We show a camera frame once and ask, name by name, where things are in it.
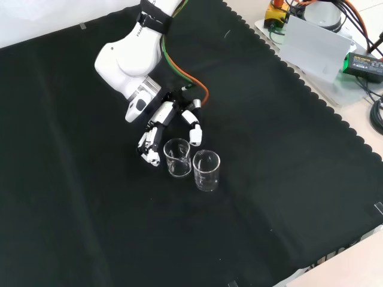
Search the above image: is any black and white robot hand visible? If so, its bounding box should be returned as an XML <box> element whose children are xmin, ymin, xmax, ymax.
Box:
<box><xmin>136</xmin><ymin>89</ymin><xmax>207</xmax><ymax>167</ymax></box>

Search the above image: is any clear glass beaker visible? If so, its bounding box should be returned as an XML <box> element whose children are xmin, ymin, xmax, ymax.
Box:
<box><xmin>163</xmin><ymin>138</ymin><xmax>192</xmax><ymax>179</ymax></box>
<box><xmin>192</xmin><ymin>149</ymin><xmax>221</xmax><ymax>193</ymax></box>

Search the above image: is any black bench cloth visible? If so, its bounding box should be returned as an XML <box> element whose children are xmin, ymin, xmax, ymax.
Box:
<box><xmin>0</xmin><ymin>0</ymin><xmax>383</xmax><ymax>287</ymax></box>

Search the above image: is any yellow stop button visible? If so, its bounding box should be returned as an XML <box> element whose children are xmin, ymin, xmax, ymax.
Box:
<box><xmin>265</xmin><ymin>0</ymin><xmax>290</xmax><ymax>29</ymax></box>

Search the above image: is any pale board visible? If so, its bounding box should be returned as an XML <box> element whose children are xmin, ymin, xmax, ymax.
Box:
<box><xmin>278</xmin><ymin>14</ymin><xmax>353</xmax><ymax>84</ymax></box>

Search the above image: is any black power adapter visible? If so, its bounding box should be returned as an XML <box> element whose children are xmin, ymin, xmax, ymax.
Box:
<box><xmin>342</xmin><ymin>52</ymin><xmax>383</xmax><ymax>84</ymax></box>

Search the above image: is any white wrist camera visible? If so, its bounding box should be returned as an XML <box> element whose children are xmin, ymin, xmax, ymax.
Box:
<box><xmin>124</xmin><ymin>92</ymin><xmax>151</xmax><ymax>123</ymax></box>

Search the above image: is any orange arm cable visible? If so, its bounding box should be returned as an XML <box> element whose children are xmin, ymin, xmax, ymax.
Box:
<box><xmin>161</xmin><ymin>0</ymin><xmax>210</xmax><ymax>106</ymax></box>

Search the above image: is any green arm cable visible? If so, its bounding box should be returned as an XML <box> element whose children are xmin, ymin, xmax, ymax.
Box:
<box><xmin>160</xmin><ymin>0</ymin><xmax>196</xmax><ymax>91</ymax></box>

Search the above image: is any grey base plate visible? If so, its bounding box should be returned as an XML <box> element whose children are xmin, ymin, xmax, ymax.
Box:
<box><xmin>253</xmin><ymin>17</ymin><xmax>383</xmax><ymax>108</ymax></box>

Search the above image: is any thin black adapter cable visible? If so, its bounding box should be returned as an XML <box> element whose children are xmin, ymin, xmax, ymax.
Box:
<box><xmin>355</xmin><ymin>75</ymin><xmax>383</xmax><ymax>103</ymax></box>

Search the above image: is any black coiled cable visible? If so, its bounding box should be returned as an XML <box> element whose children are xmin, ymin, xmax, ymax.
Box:
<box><xmin>369</xmin><ymin>95</ymin><xmax>383</xmax><ymax>135</ymax></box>

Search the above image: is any orange and black cable bundle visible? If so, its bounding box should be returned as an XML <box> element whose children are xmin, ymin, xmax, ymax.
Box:
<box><xmin>288</xmin><ymin>0</ymin><xmax>383</xmax><ymax>59</ymax></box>

